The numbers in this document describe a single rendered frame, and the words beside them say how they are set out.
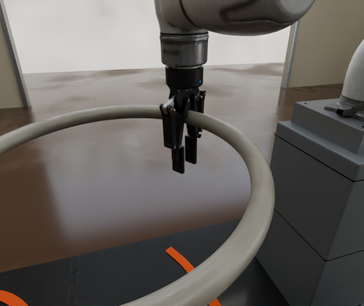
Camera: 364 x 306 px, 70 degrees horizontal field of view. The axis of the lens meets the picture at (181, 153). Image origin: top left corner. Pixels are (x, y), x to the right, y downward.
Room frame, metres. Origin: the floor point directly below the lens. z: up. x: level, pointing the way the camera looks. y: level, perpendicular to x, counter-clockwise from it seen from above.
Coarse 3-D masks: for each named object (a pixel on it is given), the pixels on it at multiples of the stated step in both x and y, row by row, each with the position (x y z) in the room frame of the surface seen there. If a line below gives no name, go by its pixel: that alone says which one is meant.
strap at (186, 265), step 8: (168, 248) 1.08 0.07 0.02; (176, 256) 1.02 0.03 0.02; (184, 264) 0.97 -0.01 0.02; (0, 296) 0.79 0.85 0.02; (8, 296) 0.79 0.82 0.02; (16, 296) 0.79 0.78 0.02; (8, 304) 0.75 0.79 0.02; (16, 304) 0.75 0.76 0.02; (24, 304) 0.75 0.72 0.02; (216, 304) 0.75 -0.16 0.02
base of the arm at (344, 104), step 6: (342, 96) 0.92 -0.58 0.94; (342, 102) 0.91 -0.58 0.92; (348, 102) 0.88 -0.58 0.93; (354, 102) 0.87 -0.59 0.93; (360, 102) 0.85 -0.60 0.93; (324, 108) 0.95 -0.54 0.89; (330, 108) 0.93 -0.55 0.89; (336, 108) 0.91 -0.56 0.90; (342, 108) 0.86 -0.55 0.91; (348, 108) 0.85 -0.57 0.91; (354, 108) 0.85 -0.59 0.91; (360, 108) 0.85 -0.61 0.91; (342, 114) 0.84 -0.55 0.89; (348, 114) 0.85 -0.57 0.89; (354, 114) 0.85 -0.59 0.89; (360, 114) 0.84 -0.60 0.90
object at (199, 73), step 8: (168, 72) 0.50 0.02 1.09; (176, 72) 0.49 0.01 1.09; (184, 72) 0.49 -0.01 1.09; (192, 72) 0.49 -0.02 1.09; (200, 72) 0.50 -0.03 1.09; (168, 80) 0.50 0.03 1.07; (176, 80) 0.49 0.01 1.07; (184, 80) 0.49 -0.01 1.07; (192, 80) 0.49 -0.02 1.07; (200, 80) 0.50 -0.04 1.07; (176, 88) 0.49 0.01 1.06; (184, 88) 0.49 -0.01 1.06; (192, 88) 0.49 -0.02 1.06; (176, 96) 0.49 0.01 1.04; (184, 96) 0.51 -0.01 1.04; (176, 104) 0.50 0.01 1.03
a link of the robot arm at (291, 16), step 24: (192, 0) 0.39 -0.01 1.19; (216, 0) 0.35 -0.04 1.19; (240, 0) 0.32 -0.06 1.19; (264, 0) 0.31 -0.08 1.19; (288, 0) 0.31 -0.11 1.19; (312, 0) 0.32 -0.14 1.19; (216, 24) 0.37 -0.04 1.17; (240, 24) 0.34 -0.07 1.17; (264, 24) 0.32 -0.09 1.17; (288, 24) 0.32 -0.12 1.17
